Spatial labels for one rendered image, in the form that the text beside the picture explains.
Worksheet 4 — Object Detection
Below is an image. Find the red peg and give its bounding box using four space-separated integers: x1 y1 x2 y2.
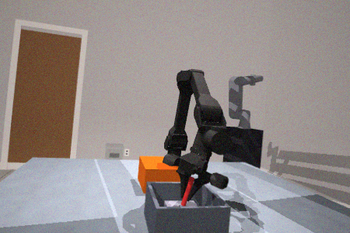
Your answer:
181 177 194 206

